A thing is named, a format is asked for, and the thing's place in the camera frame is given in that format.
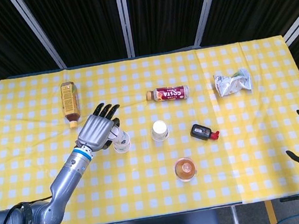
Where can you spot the amber tea bottle yellow label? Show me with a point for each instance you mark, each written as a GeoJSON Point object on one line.
{"type": "Point", "coordinates": [69, 101]}

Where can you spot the red Costa coffee bottle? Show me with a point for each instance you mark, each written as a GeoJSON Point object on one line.
{"type": "Point", "coordinates": [169, 93]}

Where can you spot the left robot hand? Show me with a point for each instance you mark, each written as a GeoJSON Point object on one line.
{"type": "Point", "coordinates": [96, 129]}

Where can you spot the yellow white checkered tablecloth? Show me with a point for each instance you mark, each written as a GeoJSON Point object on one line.
{"type": "Point", "coordinates": [147, 174]}

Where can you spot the grey table leg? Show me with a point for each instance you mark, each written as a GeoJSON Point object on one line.
{"type": "Point", "coordinates": [236, 220]}

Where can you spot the black bottle red cap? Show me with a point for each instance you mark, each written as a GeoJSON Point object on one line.
{"type": "Point", "coordinates": [200, 132]}

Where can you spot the crumpled silver snack bag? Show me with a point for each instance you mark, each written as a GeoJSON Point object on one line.
{"type": "Point", "coordinates": [231, 84]}

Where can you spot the paper cup with line mark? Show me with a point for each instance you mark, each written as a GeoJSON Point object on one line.
{"type": "Point", "coordinates": [119, 137]}

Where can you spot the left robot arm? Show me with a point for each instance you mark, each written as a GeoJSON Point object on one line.
{"type": "Point", "coordinates": [64, 184]}

